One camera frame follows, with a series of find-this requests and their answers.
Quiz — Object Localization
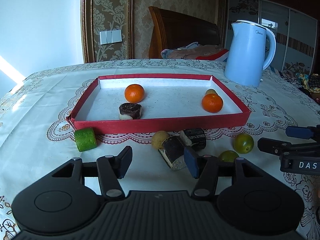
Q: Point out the green citrus fruit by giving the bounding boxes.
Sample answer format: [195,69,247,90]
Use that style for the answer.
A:
[233,133,254,154]
[218,150,239,163]

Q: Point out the green cucumber piece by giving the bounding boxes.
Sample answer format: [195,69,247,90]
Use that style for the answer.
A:
[74,127,98,152]

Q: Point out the orange tangerine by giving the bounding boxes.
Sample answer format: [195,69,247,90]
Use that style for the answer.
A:
[124,84,145,103]
[201,94,223,113]

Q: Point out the small yellow-brown round fruit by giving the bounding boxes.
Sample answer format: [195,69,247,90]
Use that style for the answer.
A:
[206,89,217,95]

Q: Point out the colourful cloth pile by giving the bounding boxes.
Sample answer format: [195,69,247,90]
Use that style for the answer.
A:
[280,72,320,104]

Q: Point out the white embroidered tablecloth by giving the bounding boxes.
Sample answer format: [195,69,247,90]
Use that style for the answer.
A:
[1,60,319,239]

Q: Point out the light blue electric kettle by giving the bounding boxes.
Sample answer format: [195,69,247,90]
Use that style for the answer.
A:
[224,20,276,87]

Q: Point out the sliding wardrobe doors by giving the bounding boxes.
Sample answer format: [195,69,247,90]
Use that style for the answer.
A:
[225,0,319,77]

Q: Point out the gold framed wallpaper panel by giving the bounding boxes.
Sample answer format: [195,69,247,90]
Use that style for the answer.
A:
[80,0,133,63]

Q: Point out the white wall switch panel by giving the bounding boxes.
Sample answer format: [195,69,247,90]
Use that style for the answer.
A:
[99,29,122,45]

